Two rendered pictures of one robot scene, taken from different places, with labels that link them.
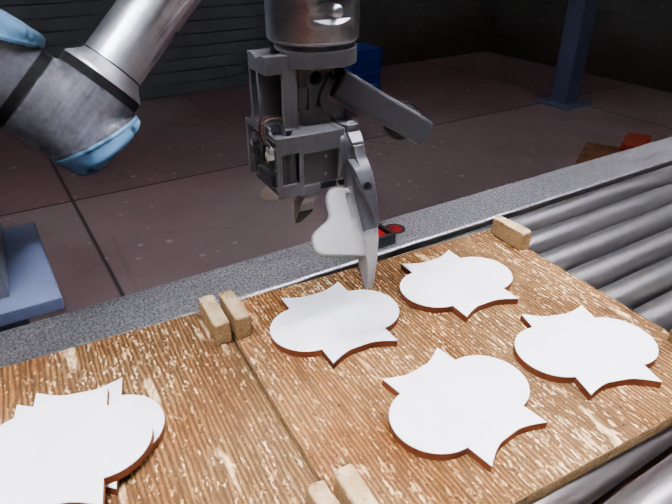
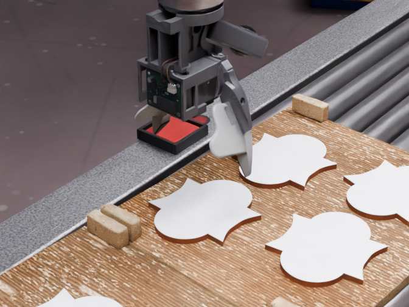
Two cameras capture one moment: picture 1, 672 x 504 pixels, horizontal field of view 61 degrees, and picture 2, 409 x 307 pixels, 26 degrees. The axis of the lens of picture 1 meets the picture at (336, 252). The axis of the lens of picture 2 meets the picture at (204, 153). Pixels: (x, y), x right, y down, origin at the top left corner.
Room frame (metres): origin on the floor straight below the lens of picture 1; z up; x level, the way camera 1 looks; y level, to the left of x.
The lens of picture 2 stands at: (-0.37, 0.31, 1.59)
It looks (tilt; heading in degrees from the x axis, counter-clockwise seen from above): 32 degrees down; 340
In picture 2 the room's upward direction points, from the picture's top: straight up
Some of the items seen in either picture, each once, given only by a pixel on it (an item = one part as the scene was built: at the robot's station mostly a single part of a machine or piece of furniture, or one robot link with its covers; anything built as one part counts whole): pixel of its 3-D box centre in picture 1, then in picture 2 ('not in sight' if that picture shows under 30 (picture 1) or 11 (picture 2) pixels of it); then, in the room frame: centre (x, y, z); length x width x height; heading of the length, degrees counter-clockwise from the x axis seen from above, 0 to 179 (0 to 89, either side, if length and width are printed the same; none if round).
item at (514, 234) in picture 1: (511, 232); (310, 107); (0.68, -0.24, 0.95); 0.06 x 0.02 x 0.03; 28
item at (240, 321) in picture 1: (234, 312); (120, 220); (0.50, 0.11, 0.95); 0.06 x 0.02 x 0.03; 28
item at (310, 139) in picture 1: (306, 118); (187, 55); (0.48, 0.03, 1.17); 0.09 x 0.08 x 0.12; 118
